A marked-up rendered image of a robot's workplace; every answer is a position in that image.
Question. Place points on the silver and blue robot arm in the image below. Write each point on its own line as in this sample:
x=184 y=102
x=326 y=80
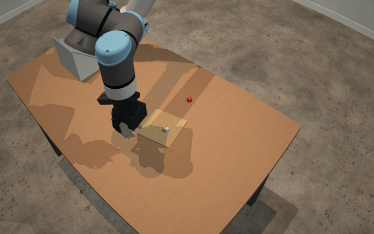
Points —
x=112 y=35

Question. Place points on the tan square mat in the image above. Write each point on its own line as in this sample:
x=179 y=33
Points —
x=153 y=128

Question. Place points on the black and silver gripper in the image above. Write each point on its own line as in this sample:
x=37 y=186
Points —
x=128 y=114

